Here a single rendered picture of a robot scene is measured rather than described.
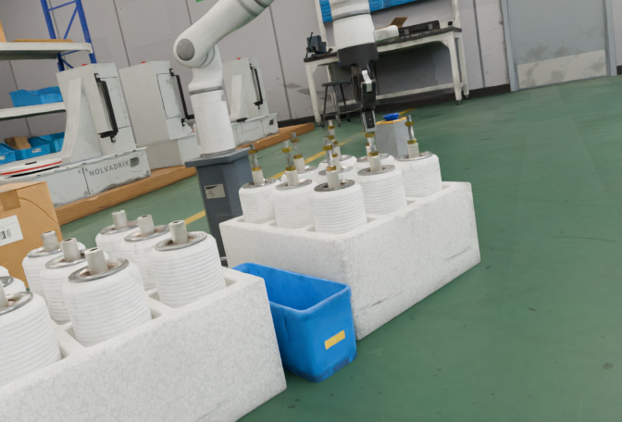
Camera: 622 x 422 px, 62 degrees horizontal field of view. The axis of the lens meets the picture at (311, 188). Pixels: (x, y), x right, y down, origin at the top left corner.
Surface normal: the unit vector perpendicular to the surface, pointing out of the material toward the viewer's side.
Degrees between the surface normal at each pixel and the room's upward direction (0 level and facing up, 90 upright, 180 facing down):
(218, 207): 90
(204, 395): 90
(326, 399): 0
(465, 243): 90
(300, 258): 90
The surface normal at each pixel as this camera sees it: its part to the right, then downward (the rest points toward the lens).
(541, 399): -0.18, -0.97
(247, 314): 0.64, 0.03
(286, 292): -0.74, 0.22
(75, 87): -0.43, -0.11
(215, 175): -0.35, 0.26
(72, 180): 0.90, -0.09
